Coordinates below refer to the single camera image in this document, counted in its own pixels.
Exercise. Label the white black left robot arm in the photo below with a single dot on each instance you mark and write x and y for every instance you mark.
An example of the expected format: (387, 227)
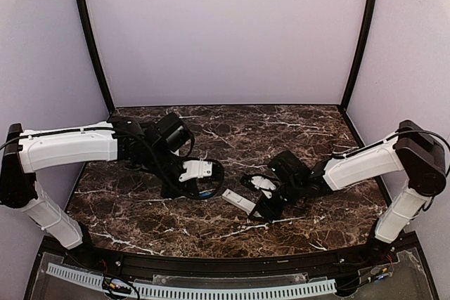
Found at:
(152, 146)

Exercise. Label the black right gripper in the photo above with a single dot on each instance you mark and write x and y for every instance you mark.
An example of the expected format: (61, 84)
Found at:
(268, 206)

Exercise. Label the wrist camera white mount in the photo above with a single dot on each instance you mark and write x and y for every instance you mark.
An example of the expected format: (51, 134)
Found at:
(257, 182)
(197, 168)

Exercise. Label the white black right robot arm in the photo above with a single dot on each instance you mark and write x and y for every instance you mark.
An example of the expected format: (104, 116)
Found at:
(419, 153)

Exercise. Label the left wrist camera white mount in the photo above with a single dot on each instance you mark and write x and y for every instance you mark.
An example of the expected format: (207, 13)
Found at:
(197, 168)

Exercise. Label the left white cable duct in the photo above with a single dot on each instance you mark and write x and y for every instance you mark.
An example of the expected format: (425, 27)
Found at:
(75, 276)

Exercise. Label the white remote control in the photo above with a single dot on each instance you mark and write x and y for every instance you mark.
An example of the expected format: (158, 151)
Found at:
(238, 201)

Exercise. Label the black left frame post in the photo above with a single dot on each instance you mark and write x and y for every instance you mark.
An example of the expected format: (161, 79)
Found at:
(90, 40)

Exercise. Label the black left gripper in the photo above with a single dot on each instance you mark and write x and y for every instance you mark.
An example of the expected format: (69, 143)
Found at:
(179, 187)

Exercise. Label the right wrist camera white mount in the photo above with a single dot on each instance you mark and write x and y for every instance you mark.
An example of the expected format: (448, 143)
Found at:
(257, 182)

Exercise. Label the black frame post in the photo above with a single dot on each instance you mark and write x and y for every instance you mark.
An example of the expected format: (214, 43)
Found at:
(358, 54)
(90, 40)

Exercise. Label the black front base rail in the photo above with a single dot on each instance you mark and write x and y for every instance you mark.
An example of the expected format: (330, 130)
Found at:
(335, 263)

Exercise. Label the black right frame post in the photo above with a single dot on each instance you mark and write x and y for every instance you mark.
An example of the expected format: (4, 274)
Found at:
(358, 54)

